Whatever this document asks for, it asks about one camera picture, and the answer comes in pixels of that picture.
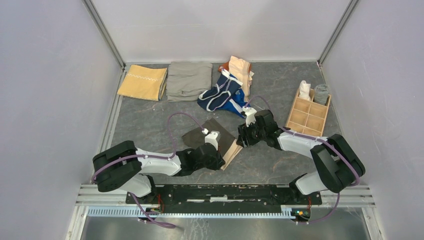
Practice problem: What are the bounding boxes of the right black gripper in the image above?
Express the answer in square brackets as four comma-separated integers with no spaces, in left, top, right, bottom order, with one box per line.
[236,118,267,148]

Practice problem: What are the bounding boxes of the olive boxer briefs beige waistband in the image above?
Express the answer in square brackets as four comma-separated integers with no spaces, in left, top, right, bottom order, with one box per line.
[181,118,243,171]

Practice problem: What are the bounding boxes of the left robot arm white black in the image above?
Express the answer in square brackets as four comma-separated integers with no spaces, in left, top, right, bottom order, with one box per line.
[92,140,226,204]

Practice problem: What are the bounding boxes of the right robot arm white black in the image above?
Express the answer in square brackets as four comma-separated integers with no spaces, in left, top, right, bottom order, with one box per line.
[237,107,366,204]

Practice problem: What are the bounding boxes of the navy blue white-trimmed underwear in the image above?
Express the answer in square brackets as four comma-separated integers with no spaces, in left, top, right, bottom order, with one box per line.
[197,69,247,118]

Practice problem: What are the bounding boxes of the peach orange underwear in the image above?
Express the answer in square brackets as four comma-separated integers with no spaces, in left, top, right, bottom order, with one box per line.
[218,55,254,102]

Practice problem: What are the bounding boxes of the wooden compartment organizer box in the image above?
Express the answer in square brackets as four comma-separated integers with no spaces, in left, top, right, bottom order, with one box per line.
[285,89,332,137]

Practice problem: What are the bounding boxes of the rolled white cloth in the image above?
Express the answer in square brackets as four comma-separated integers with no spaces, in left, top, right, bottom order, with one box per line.
[298,80,311,101]

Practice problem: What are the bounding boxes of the rolled grey striped cloth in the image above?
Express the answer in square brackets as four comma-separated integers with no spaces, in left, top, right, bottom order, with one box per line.
[313,84,329,105]

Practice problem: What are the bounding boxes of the folded grey cloth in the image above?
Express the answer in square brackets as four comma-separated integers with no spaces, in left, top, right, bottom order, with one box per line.
[166,61,213,102]

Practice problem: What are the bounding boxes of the folded yellow cloth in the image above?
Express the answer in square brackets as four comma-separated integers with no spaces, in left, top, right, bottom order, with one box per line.
[117,65,168,101]

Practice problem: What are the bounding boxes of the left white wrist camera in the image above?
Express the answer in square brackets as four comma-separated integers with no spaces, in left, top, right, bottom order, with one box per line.
[201,128,221,151]

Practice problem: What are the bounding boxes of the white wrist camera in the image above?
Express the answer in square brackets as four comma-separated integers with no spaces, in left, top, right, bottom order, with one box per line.
[201,128,221,151]
[242,106,257,127]

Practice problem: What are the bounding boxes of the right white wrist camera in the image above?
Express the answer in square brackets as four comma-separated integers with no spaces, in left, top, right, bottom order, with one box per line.
[242,106,257,127]

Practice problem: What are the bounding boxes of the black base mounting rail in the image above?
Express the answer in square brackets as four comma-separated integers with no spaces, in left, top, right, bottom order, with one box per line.
[138,184,322,214]

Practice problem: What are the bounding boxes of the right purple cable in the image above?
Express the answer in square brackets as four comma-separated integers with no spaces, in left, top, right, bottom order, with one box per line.
[244,95,361,225]

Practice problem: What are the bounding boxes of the aluminium frame rail front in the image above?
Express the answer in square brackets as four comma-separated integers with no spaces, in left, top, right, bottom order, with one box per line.
[75,185,376,220]

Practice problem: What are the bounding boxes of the right corner aluminium post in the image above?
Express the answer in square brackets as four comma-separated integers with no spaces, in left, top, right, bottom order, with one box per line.
[317,0,360,68]

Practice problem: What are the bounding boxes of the corner aluminium post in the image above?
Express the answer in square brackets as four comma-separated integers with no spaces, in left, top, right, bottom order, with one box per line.
[82,0,126,69]
[317,0,360,68]

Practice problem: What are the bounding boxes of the left corner aluminium post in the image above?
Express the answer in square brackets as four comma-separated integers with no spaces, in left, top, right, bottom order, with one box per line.
[82,0,126,69]

